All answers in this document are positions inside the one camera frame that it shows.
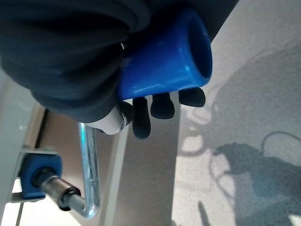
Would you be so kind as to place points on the grey metal bed frame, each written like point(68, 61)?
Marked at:
point(14, 131)

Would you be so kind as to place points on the blue crank shaft bushing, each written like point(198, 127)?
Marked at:
point(37, 175)

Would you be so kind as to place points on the right robot hand black cloth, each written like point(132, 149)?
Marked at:
point(58, 51)

